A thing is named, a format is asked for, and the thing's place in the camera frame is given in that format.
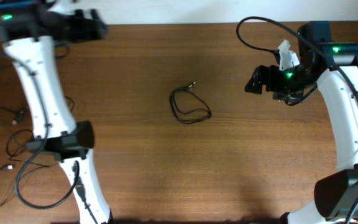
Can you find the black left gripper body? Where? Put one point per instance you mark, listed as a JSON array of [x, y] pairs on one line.
[[89, 23]]

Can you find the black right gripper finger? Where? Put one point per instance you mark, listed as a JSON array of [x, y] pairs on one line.
[[261, 74], [254, 86]]

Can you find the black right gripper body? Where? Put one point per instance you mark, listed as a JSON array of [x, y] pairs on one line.
[[288, 84]]

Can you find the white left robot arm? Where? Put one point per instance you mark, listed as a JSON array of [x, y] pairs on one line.
[[29, 30]]

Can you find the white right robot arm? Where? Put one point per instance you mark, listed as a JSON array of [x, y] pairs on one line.
[[331, 68]]

